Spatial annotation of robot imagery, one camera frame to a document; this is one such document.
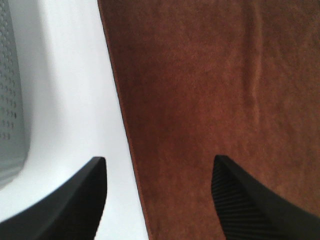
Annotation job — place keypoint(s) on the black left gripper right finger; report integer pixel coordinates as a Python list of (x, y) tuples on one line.
[(247, 210)]

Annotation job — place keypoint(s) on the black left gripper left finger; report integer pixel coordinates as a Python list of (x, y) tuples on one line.
[(72, 212)]

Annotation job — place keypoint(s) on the brown towel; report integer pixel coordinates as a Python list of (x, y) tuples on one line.
[(200, 78)]

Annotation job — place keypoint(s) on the grey perforated laundry basket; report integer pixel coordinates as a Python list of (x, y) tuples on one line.
[(13, 143)]

